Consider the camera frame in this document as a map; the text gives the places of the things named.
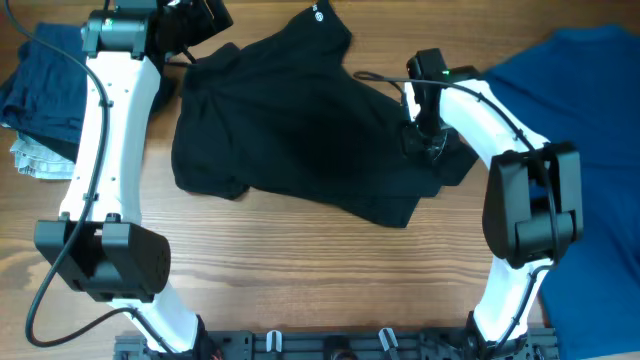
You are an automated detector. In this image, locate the folded light grey garment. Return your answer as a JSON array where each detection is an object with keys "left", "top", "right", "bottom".
[{"left": 10, "top": 133, "right": 75, "bottom": 180}]

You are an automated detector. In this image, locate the black t-shirt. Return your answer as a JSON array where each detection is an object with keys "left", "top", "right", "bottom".
[{"left": 171, "top": 1, "right": 477, "bottom": 228}]

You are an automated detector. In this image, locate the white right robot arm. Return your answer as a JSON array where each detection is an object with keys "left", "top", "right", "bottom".
[{"left": 402, "top": 48, "right": 584, "bottom": 353}]

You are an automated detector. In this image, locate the blue t-shirt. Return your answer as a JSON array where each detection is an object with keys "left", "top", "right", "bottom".
[{"left": 484, "top": 25, "right": 639, "bottom": 359}]

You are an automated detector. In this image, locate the folded black garment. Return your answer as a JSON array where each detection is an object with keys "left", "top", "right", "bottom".
[{"left": 150, "top": 62, "right": 190, "bottom": 115}]

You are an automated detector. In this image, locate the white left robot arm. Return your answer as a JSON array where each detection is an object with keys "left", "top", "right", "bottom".
[{"left": 34, "top": 0, "right": 232, "bottom": 359}]

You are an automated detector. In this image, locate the folded navy blue garment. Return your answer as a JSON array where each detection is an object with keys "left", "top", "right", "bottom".
[{"left": 1, "top": 40, "right": 87, "bottom": 145}]

